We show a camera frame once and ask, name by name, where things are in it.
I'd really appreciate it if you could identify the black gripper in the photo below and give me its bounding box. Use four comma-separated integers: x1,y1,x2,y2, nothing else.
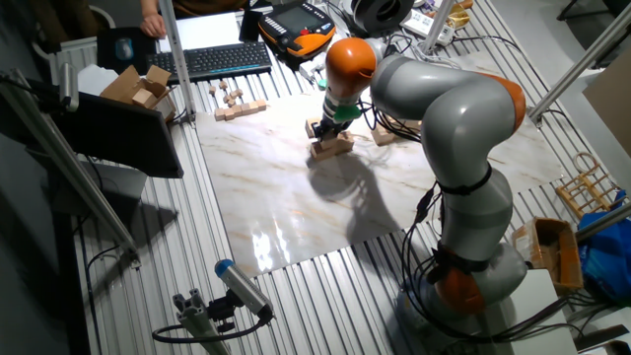
312,117,346,142

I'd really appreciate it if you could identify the small cardboard box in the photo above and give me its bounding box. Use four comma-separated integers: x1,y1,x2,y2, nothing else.
100,64,177,122

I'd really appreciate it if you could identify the person right hand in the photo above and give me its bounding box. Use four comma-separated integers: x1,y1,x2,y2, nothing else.
139,12,168,39

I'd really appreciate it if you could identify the white power adapter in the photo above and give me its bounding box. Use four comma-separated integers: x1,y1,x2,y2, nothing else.
298,56,326,83

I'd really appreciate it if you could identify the marble pattern mat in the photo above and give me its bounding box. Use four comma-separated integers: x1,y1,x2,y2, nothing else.
195,48,566,278

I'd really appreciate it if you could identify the black orange teach pendant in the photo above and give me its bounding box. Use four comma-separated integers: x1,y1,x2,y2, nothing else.
256,1,338,63

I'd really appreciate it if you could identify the black keyboard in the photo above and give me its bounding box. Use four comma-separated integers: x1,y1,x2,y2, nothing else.
146,41,273,85

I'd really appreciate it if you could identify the black round spool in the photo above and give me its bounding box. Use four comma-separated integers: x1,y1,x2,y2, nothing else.
350,0,416,38

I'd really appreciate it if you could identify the black phone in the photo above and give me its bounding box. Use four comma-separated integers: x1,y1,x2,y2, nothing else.
239,8,265,43

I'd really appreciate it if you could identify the white power strip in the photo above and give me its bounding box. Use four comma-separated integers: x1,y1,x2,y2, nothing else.
399,8,455,46

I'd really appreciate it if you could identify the gold packet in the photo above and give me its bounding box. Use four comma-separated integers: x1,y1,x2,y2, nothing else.
446,0,474,30

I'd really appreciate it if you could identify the person torso brown shirt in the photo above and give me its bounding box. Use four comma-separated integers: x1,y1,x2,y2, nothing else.
170,0,247,19

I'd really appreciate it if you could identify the black monitor panel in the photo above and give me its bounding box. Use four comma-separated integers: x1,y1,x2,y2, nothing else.
46,91,185,179

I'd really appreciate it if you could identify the grey computer mouse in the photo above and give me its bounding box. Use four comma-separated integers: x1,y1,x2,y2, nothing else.
114,37,135,61

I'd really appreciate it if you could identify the short aluminium profile stub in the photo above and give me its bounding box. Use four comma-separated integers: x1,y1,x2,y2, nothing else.
172,288,233,355

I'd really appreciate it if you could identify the black mouse pad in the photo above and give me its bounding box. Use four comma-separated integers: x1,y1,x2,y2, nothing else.
96,27,158,75

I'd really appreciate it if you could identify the white plastic container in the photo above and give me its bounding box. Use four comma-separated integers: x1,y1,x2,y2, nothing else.
76,63,119,98

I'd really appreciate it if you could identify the cardboard box with orange tape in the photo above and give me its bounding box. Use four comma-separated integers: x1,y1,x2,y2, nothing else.
511,216,586,296

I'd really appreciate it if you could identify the wooden rack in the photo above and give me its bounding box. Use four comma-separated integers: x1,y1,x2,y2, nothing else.
555,151,628,221

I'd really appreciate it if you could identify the white ribbed tray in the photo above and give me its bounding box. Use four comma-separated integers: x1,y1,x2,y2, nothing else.
48,37,100,75

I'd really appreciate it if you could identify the blue bag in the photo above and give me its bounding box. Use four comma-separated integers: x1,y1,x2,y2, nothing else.
577,189,631,303

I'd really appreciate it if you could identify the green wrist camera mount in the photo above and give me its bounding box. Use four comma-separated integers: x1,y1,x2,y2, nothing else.
316,78,364,124

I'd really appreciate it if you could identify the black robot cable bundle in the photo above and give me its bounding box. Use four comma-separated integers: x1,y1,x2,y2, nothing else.
357,96,586,346

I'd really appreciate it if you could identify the aluminium frame post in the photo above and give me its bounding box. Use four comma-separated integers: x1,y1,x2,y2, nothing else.
157,0,197,123
421,0,457,55

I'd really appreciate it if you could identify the grey camera with blue end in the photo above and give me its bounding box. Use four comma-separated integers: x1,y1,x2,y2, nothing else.
214,258,275,320

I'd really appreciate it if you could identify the black camera clamp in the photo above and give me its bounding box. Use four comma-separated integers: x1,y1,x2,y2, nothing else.
206,290,239,334

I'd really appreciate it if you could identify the black camera cable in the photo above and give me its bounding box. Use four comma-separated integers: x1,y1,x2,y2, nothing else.
151,308,275,345

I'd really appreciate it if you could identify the aluminium frame beam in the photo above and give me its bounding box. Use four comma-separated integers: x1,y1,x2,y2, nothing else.
574,201,631,244
0,68,143,270
525,2,631,127

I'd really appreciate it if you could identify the grey camera on beam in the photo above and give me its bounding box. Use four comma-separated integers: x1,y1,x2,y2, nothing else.
58,61,80,113

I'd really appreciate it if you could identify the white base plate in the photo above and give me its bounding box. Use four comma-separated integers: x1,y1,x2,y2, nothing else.
482,268,581,355

